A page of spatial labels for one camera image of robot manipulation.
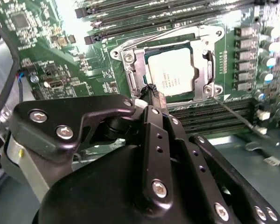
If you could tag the metal socket cover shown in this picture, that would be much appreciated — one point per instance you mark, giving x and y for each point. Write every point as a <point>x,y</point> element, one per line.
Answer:
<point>201,78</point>

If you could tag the silver CPU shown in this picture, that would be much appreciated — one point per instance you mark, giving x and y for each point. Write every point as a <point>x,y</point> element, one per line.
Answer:
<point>172,70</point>

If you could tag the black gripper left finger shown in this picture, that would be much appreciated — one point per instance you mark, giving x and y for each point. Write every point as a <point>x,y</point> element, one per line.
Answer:
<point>44,130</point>

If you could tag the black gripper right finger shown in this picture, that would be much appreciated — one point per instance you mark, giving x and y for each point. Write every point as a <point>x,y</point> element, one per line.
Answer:
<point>200,161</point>

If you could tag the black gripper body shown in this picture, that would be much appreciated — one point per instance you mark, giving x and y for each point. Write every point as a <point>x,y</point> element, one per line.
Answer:
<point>102,191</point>

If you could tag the metal locking lever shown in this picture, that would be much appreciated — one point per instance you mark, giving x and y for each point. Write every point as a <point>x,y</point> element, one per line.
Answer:
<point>154,39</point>
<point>238,115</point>

